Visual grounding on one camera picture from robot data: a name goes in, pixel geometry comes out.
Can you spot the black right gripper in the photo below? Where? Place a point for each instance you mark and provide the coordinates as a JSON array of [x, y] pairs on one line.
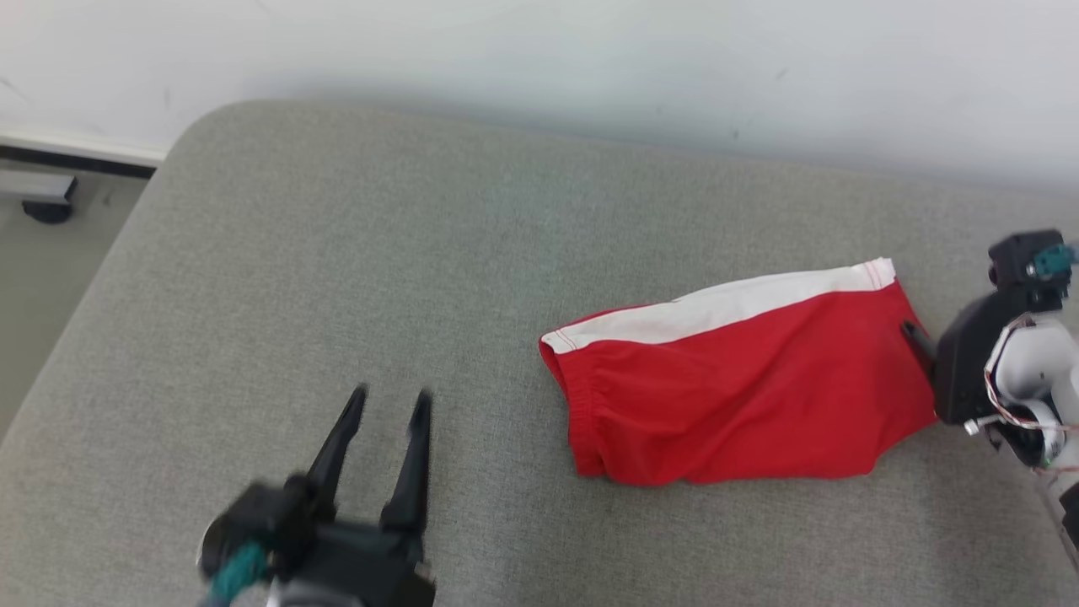
[[965, 362]]

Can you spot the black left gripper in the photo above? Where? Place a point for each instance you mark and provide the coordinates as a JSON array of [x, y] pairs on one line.
[[371, 569]]

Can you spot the red shorts with white stripe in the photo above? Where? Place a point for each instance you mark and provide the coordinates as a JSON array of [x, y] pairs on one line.
[[742, 396]]

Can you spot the black round furniture foot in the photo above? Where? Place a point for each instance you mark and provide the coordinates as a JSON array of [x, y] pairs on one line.
[[48, 211]]

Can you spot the grey metal bar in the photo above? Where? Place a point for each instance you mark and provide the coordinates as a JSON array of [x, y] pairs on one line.
[[34, 185]]

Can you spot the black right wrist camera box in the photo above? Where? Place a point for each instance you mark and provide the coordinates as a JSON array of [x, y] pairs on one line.
[[1011, 257]]

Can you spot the white wall baseboard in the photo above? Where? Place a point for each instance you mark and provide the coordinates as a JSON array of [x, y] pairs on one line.
[[67, 145]]

